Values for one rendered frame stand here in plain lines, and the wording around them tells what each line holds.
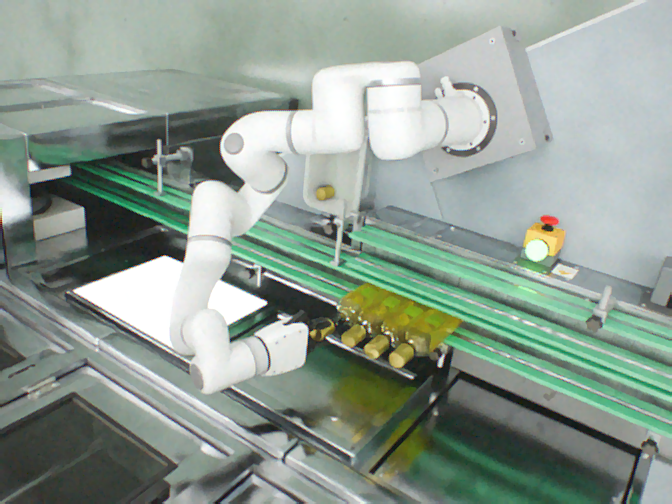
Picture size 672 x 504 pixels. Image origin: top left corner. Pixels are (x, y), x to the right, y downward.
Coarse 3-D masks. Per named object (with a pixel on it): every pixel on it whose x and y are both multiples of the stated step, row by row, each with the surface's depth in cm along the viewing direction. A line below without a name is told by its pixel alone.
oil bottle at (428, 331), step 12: (432, 312) 132; (420, 324) 127; (432, 324) 127; (444, 324) 129; (456, 324) 136; (408, 336) 124; (420, 336) 123; (432, 336) 124; (444, 336) 131; (420, 348) 123; (432, 348) 127
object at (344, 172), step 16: (320, 160) 160; (336, 160) 161; (352, 160) 158; (304, 176) 159; (320, 176) 163; (336, 176) 162; (352, 176) 159; (304, 192) 161; (336, 192) 164; (352, 192) 161; (320, 208) 159; (336, 208) 158; (352, 208) 159
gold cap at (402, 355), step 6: (402, 348) 120; (408, 348) 120; (390, 354) 119; (396, 354) 118; (402, 354) 118; (408, 354) 119; (390, 360) 119; (396, 360) 119; (402, 360) 118; (408, 360) 120; (396, 366) 119; (402, 366) 118
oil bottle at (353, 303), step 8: (360, 288) 139; (368, 288) 139; (376, 288) 140; (344, 296) 135; (352, 296) 135; (360, 296) 136; (368, 296) 136; (376, 296) 137; (344, 304) 132; (352, 304) 132; (360, 304) 132; (368, 304) 135; (336, 312) 133; (352, 312) 131; (360, 312) 132; (352, 320) 132
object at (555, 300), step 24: (360, 240) 139; (384, 240) 139; (408, 240) 141; (432, 264) 130; (456, 264) 132; (480, 264) 132; (504, 288) 123; (528, 288) 124; (576, 312) 116; (648, 336) 110
